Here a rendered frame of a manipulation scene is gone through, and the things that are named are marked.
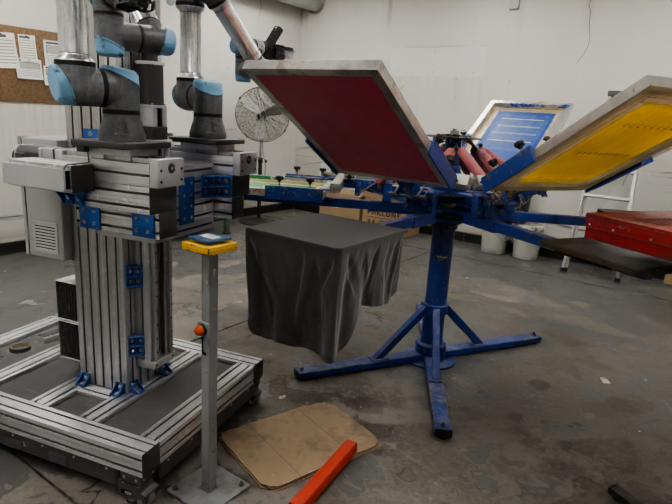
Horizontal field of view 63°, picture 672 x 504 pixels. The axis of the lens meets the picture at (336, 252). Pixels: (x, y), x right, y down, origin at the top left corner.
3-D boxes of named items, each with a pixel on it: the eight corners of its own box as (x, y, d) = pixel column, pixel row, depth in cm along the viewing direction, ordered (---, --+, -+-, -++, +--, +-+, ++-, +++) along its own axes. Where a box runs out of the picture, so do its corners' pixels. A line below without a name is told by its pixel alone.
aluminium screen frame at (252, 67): (377, 69, 167) (381, 59, 168) (241, 68, 200) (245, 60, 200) (451, 188, 231) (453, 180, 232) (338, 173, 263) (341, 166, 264)
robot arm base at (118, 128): (87, 139, 177) (85, 107, 174) (120, 138, 190) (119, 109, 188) (124, 142, 172) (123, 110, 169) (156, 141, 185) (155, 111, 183)
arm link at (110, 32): (142, 59, 150) (141, 16, 147) (101, 54, 142) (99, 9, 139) (130, 59, 155) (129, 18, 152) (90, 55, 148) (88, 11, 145)
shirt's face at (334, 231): (339, 249, 183) (339, 248, 183) (245, 228, 207) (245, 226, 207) (406, 230, 221) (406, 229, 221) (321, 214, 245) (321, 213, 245)
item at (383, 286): (335, 363, 194) (343, 248, 183) (327, 360, 196) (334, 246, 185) (398, 327, 231) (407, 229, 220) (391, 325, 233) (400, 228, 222)
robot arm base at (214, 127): (181, 136, 222) (181, 111, 219) (203, 136, 235) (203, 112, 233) (213, 139, 217) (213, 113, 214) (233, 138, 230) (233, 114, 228)
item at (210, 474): (206, 518, 189) (207, 251, 165) (165, 491, 201) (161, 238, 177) (250, 486, 206) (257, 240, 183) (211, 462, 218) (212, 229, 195)
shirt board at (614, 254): (710, 286, 196) (715, 264, 194) (634, 295, 179) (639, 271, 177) (474, 215, 313) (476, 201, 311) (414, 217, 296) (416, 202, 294)
